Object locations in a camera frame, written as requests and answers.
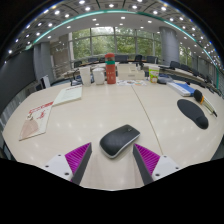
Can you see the black computer mouse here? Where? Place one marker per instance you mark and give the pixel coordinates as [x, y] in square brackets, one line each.
[118, 140]

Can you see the red printed paper leaflet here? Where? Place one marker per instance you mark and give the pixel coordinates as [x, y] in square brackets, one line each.
[36, 121]

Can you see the group of ceiling lights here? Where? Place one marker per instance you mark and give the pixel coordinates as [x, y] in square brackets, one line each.
[86, 8]

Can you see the white lidded mug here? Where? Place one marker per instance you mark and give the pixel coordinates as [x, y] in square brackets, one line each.
[98, 76]

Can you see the red bottle with green band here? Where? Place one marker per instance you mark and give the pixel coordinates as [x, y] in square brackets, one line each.
[110, 71]

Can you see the black mouse pad with wrist rest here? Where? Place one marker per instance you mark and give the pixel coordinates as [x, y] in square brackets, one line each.
[192, 111]

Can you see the white booklet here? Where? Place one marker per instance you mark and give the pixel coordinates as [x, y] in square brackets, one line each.
[68, 95]

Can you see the colourful printed leaflet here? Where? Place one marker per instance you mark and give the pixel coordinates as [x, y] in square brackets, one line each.
[131, 82]

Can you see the paper cup with green print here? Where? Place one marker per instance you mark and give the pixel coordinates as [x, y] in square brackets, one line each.
[154, 75]

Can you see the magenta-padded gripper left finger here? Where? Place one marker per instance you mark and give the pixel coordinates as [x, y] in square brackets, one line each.
[77, 157]

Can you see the black conference microphone console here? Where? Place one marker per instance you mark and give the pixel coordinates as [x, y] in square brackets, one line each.
[164, 80]

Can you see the beige cardboard box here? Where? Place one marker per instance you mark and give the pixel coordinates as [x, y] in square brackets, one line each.
[130, 71]

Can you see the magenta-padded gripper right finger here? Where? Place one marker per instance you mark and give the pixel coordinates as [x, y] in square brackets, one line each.
[148, 158]

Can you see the group of dark office chairs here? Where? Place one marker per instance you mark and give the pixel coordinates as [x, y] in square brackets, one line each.
[175, 64]

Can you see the blue and white book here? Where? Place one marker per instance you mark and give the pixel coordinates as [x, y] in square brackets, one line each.
[181, 88]

